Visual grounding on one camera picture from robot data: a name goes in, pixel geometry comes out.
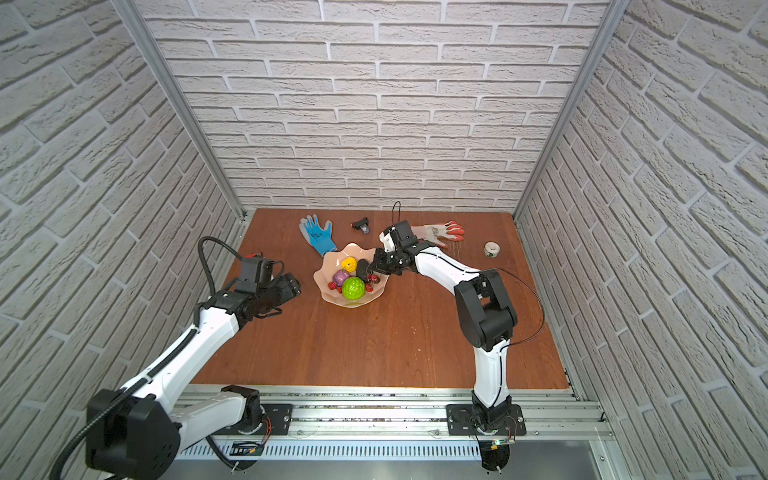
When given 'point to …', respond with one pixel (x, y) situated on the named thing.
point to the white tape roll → (491, 249)
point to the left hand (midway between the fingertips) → (291, 283)
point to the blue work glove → (320, 240)
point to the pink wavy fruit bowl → (331, 263)
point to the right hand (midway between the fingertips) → (370, 263)
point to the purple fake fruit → (340, 276)
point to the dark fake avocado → (361, 269)
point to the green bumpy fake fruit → (353, 288)
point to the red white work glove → (439, 233)
